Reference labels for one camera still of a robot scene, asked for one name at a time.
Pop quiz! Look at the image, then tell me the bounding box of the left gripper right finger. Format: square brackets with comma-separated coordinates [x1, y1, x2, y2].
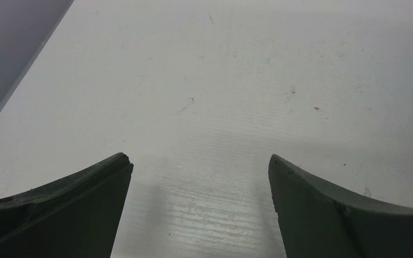
[268, 155, 413, 257]

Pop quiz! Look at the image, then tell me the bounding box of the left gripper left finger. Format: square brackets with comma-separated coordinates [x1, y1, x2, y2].
[0, 153, 133, 257]

